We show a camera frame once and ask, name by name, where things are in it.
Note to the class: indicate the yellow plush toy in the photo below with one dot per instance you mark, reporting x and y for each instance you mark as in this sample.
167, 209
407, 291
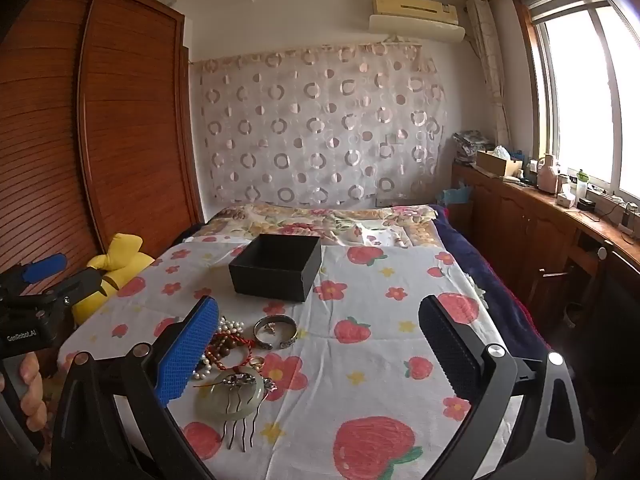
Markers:
122, 252

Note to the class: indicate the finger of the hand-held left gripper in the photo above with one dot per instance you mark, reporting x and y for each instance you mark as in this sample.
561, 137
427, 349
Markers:
85, 282
45, 267

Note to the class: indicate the beige air conditioner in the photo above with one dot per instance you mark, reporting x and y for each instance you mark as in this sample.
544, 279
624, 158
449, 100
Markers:
415, 6

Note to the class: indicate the brown wooden wardrobe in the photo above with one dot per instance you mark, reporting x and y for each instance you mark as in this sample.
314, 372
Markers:
125, 135

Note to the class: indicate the circle patterned sheer curtain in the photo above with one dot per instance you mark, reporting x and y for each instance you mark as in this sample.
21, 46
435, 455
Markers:
320, 125

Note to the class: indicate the cardboard tissue box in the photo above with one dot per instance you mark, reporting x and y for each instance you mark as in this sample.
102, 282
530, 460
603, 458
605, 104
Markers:
492, 162

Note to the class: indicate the pale jade bangle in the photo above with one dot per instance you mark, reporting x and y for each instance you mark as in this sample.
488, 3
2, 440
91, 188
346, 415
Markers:
209, 406

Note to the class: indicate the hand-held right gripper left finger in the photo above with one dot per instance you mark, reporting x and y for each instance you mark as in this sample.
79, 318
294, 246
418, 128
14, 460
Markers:
185, 352

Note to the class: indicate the patterned window curtain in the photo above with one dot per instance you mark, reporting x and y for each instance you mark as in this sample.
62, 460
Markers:
487, 60

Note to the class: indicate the white bottle green cap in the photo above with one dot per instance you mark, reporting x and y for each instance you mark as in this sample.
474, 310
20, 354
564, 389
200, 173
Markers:
581, 187

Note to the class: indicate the white air deflector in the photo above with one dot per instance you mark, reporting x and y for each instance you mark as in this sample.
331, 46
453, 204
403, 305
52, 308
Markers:
415, 29

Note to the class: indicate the silver bangle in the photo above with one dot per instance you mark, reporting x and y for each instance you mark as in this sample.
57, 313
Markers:
277, 345

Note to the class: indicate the metal hair comb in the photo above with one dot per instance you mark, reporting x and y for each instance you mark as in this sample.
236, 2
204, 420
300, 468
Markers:
239, 381

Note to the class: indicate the small black device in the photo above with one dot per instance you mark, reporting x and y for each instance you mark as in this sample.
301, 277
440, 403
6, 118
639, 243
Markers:
586, 204

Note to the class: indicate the small white box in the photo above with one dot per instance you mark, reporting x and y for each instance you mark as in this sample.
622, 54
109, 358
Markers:
566, 201

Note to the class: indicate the black jewelry box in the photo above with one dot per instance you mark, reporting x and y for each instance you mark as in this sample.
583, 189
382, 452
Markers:
272, 275

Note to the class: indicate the pink thermos jug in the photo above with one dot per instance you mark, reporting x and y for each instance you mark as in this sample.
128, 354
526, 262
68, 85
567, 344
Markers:
548, 177

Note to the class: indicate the blue paper bag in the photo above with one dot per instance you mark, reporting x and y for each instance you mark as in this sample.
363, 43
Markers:
455, 196

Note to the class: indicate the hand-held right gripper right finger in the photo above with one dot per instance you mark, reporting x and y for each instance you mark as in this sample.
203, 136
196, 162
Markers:
450, 347

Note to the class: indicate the patterned cloth pile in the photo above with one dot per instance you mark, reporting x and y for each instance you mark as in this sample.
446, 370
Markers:
470, 142

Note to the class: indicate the dark blue blanket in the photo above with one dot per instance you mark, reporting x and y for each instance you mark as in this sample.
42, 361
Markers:
480, 265

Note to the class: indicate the window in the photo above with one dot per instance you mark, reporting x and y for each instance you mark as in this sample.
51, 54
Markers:
580, 100

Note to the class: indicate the wooden side cabinet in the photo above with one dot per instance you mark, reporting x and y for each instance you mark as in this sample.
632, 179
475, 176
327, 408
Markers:
510, 225

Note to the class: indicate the person's left hand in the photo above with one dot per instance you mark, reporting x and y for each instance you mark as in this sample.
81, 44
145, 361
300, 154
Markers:
34, 390

